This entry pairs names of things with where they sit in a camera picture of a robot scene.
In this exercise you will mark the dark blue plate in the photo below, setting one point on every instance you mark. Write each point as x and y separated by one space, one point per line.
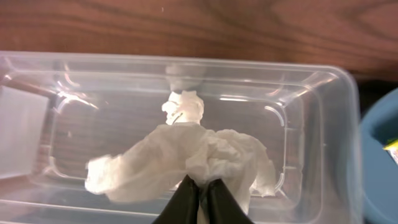
379 127

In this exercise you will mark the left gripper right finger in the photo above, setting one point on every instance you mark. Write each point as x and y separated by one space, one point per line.
222 207

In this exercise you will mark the clear plastic bin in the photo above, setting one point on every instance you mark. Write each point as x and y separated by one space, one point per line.
58 111

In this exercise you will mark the green orange snack wrapper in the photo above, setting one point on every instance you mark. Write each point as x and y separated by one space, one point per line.
392 148

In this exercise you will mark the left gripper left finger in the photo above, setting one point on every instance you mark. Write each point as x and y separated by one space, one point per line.
182 208

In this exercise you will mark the white tissue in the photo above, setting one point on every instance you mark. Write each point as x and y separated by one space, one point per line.
186 107
169 153

